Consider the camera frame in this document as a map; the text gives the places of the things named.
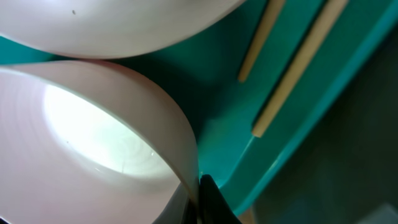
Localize white round plate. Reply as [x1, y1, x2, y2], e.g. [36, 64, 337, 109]
[1, 0, 242, 59]

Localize grey dishwasher rack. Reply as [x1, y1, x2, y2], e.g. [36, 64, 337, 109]
[253, 30, 397, 223]

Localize teal plastic tray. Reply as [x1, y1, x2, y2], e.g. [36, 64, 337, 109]
[1, 1, 397, 223]

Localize pink bowl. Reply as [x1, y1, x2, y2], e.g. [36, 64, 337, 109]
[1, 60, 198, 223]

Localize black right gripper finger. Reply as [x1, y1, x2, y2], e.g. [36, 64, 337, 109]
[186, 174, 241, 224]

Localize wooden chopstick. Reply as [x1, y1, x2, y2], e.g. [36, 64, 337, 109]
[252, 0, 348, 138]
[238, 0, 286, 83]

